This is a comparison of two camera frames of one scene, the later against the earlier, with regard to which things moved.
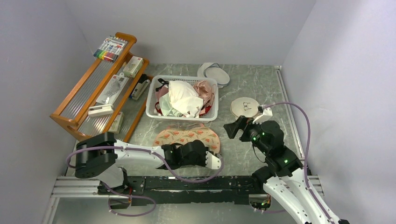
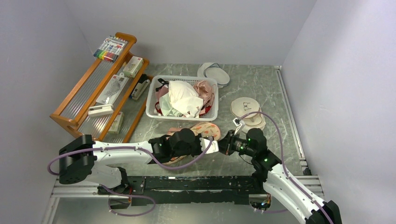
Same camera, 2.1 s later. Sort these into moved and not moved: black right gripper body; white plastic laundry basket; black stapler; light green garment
Moved: black right gripper body
Not moved: black stapler; light green garment; white plastic laundry basket
